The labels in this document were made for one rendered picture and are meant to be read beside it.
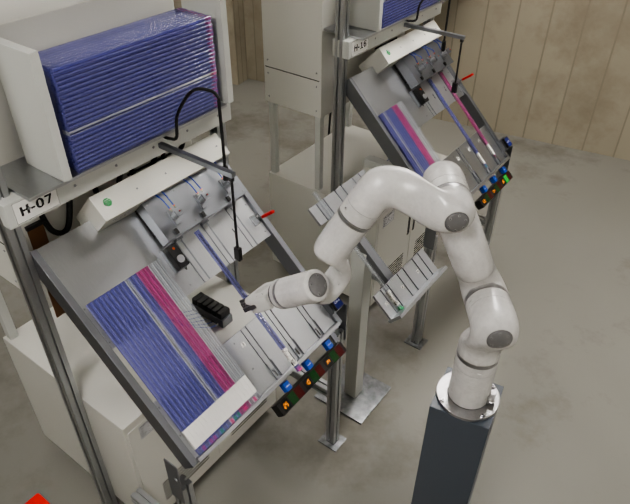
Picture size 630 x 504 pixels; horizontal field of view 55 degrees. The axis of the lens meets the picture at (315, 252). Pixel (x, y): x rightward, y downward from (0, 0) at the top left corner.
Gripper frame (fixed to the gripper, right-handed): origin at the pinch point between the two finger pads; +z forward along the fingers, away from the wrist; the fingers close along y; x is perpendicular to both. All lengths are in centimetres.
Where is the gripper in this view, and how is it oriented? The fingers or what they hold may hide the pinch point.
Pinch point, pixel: (248, 301)
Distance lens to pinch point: 179.2
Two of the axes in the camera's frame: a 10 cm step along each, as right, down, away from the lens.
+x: 4.9, 8.5, 1.9
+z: -6.4, 2.0, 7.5
